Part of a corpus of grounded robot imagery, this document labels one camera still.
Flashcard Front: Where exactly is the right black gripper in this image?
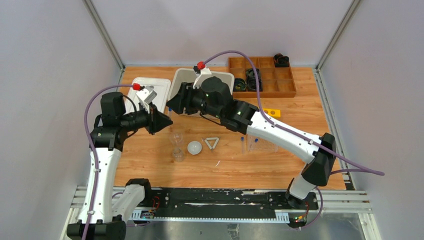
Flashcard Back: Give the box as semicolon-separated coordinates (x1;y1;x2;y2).
165;82;223;120

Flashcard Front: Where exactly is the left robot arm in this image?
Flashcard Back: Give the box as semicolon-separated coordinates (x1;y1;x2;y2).
66;89;173;240

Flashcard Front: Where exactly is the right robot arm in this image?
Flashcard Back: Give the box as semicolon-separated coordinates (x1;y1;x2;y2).
166;76;336;209

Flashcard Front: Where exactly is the white plastic lid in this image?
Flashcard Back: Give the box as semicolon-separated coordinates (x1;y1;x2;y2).
126;77;171;113

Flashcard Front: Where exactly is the small glass flask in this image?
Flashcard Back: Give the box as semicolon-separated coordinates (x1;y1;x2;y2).
172;147;185;162

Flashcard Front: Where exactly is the beige plastic bin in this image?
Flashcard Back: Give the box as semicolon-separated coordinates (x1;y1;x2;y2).
167;68;236;118

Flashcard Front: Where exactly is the white clay triangle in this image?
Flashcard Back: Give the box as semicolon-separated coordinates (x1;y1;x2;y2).
202;137;220;152

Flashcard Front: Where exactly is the white evaporating dish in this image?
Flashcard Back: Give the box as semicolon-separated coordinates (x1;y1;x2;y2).
187;141;203;156

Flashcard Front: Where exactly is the yellow test tube rack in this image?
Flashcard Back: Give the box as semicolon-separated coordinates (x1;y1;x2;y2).
263;108;282;118

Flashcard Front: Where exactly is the wooden compartment tray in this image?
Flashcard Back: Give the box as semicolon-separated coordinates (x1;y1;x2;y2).
228;56;297;99

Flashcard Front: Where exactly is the clear plastic tube rack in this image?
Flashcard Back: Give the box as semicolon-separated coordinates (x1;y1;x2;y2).
246;135;278;153

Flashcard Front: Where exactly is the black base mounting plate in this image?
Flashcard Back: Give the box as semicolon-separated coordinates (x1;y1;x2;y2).
137;187;320;221

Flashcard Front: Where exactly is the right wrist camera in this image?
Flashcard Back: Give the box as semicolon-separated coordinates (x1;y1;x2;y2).
192;66;212;89

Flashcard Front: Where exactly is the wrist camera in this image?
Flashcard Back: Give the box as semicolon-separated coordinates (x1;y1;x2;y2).
192;66;212;89
135;85;158;113

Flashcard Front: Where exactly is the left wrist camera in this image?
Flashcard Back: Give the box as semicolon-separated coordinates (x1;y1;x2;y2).
135;85;158;113

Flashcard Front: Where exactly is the black strap coil in tray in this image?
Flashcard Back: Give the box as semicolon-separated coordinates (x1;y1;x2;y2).
245;67;264;92

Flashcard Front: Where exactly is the black strap coil corner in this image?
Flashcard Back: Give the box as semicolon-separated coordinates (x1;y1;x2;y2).
273;53;290;68

